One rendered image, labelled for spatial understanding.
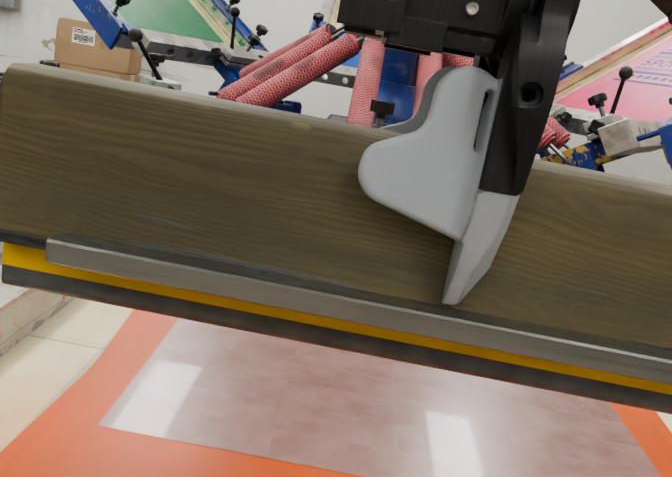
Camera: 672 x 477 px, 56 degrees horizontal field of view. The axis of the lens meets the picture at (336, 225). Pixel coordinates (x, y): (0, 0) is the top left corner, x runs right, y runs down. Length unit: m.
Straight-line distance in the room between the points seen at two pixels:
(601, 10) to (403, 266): 4.90
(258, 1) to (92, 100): 4.69
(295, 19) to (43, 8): 1.88
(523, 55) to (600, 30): 4.91
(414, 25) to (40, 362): 0.32
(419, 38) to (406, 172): 0.05
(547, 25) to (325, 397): 0.29
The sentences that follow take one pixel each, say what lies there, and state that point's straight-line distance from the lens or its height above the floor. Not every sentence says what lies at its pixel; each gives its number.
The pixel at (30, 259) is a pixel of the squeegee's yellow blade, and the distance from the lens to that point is 0.31.
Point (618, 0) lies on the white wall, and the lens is 5.18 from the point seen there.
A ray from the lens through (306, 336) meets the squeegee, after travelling 0.29.
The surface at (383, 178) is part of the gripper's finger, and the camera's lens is 0.24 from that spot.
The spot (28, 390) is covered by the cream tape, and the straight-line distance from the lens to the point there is 0.42.
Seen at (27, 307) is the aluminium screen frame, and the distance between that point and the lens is 0.47.
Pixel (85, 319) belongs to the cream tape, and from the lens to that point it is 0.51.
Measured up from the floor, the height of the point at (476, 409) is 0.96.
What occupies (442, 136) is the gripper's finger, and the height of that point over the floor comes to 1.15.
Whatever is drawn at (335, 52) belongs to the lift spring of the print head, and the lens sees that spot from 1.40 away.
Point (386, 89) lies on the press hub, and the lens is 1.53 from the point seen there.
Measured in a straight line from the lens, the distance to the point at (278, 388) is 0.44.
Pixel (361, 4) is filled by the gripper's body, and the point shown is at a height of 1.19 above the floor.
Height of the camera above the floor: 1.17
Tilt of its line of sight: 14 degrees down
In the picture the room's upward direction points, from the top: 10 degrees clockwise
